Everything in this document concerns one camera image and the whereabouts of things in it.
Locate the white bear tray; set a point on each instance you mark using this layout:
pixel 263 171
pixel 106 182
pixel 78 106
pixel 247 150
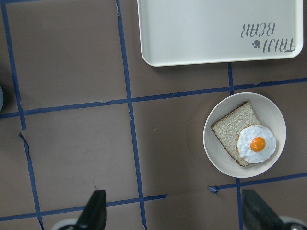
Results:
pixel 185 32

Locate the fried egg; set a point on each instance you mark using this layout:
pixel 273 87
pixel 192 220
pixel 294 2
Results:
pixel 256 144

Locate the brown paper table cover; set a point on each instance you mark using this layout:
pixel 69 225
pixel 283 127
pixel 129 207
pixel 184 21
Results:
pixel 82 111

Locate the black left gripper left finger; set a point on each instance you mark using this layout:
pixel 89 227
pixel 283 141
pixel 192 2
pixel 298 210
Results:
pixel 93 216

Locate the bottom bread slice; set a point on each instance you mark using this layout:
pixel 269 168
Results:
pixel 228 128

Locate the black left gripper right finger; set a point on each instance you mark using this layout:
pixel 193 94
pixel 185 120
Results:
pixel 257 215

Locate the white round plate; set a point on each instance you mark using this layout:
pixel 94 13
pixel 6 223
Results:
pixel 269 116

